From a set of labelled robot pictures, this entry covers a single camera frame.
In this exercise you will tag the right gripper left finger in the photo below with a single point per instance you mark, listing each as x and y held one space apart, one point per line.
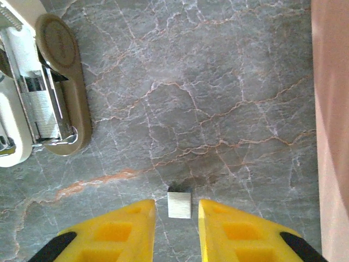
114 237

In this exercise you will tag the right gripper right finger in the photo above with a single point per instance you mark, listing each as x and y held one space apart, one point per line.
240 240

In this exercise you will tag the metal staple strip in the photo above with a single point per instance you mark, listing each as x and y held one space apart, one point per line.
43 114
180 204

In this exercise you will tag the beige and olive stapler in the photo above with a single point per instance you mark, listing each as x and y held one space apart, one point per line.
73 109

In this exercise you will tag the pink plastic tray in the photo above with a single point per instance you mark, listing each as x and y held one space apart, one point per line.
332 122

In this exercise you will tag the pink and white stapler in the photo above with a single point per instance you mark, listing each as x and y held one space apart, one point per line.
13 117

